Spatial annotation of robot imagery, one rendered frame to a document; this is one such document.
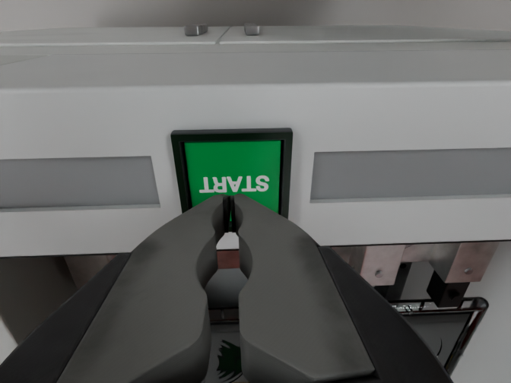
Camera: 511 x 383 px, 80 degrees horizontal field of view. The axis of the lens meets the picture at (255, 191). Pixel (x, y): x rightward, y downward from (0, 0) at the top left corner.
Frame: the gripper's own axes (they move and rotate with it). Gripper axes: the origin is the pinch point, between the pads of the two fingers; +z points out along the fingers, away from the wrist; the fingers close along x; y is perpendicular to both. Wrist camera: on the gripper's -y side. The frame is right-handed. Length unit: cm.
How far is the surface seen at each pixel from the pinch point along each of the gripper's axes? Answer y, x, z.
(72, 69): -4.0, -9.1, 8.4
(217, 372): 28.2, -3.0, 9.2
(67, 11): -9, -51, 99
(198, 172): -0.1, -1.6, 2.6
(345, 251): 12.7, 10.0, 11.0
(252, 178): 0.4, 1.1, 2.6
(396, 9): -8, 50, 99
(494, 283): 24.3, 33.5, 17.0
